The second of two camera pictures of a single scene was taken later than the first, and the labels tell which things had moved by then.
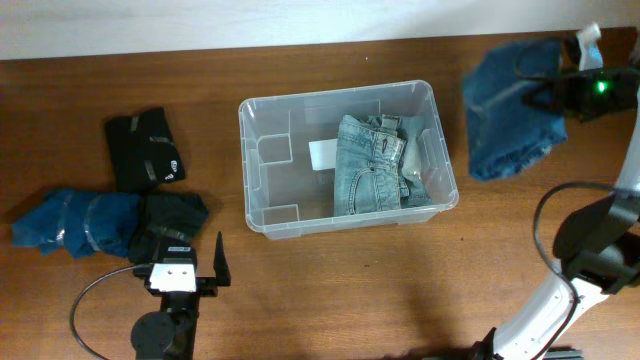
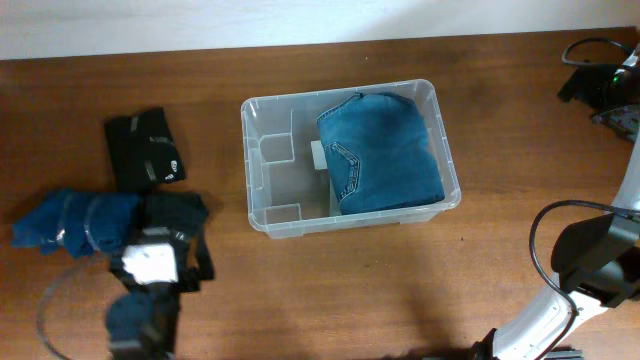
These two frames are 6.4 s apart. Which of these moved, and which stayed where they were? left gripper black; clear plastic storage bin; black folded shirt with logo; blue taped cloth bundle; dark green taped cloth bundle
Moved: left gripper black
Stayed: clear plastic storage bin; blue taped cloth bundle; black folded shirt with logo; dark green taped cloth bundle
